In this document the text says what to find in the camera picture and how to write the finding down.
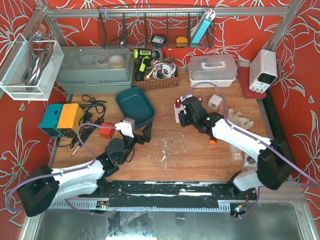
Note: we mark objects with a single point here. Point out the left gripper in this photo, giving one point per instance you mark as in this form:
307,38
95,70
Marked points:
139,138

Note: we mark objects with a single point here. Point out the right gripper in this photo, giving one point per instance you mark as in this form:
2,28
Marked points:
185,115

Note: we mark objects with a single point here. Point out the white peg base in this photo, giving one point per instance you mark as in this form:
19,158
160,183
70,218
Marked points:
176,112

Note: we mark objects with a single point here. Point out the red spring three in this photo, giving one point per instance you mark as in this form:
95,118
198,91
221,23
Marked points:
177,103

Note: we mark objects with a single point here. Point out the orange black screwdriver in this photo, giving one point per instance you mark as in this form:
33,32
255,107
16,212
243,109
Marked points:
212,140

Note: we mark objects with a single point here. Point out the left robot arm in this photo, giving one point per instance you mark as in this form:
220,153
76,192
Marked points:
49,185

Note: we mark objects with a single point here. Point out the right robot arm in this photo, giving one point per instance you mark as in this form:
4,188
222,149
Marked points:
273,156

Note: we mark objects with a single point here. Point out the teal plastic tray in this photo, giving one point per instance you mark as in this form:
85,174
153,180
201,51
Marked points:
134,104

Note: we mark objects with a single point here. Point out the white power adapter cube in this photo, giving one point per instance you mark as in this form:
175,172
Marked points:
214,102

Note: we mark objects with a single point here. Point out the red small box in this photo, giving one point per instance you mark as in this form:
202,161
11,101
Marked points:
106,131

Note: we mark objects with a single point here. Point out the wicker basket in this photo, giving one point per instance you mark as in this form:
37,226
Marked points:
154,84

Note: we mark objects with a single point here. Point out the white work glove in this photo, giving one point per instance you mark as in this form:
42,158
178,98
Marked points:
237,119

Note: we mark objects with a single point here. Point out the white plastic storage box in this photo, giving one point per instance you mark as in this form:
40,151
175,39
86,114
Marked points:
220,70

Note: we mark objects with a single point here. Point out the small parts packets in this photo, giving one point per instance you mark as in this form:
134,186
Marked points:
240,156

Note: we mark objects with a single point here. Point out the grey plastic toolbox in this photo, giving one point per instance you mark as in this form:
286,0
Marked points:
95,70

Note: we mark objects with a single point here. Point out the yellow teal box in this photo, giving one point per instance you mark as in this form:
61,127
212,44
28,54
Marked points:
62,120

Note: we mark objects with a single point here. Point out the black round tin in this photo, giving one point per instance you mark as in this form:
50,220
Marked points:
158,41

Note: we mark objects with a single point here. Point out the white power supply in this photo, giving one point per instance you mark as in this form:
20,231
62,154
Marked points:
263,71

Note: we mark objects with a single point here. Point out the blue white book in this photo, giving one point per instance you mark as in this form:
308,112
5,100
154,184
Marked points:
197,32

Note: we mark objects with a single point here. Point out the clear acrylic bin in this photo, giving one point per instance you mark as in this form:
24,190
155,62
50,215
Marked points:
28,72

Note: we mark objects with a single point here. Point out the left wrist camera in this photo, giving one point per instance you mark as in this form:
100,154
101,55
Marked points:
126,127

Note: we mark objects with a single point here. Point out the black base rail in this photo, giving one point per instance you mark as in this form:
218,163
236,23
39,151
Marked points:
174,195

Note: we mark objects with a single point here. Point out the green cordless drill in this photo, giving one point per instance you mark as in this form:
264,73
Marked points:
144,57

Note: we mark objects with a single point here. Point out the black wire basket shelf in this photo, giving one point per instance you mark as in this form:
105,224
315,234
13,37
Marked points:
134,25

